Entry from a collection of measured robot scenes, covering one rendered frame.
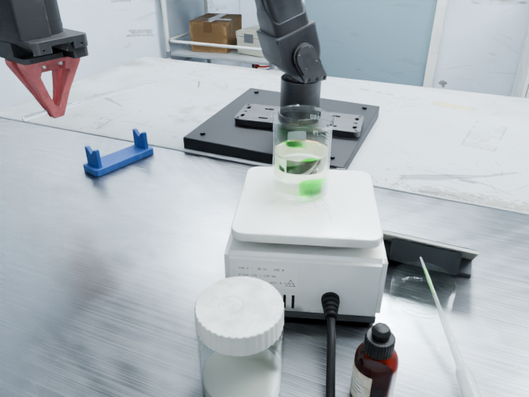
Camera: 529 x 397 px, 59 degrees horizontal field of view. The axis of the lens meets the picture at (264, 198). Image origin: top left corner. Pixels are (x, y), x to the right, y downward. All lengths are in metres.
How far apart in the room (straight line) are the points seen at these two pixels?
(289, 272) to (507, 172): 0.43
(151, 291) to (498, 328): 0.31
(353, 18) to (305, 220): 3.05
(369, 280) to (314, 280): 0.04
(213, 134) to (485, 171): 0.39
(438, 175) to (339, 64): 2.82
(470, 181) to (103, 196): 0.48
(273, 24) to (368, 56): 2.76
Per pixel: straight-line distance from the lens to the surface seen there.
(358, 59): 3.44
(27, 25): 0.58
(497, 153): 0.79
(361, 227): 0.38
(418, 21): 3.33
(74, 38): 0.58
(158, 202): 0.60
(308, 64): 0.69
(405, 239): 0.48
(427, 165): 0.71
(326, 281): 0.39
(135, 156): 0.71
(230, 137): 0.72
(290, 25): 0.68
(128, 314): 0.44
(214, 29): 2.72
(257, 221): 0.38
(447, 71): 3.39
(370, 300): 0.40
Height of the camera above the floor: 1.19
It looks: 30 degrees down
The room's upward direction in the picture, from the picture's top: straight up
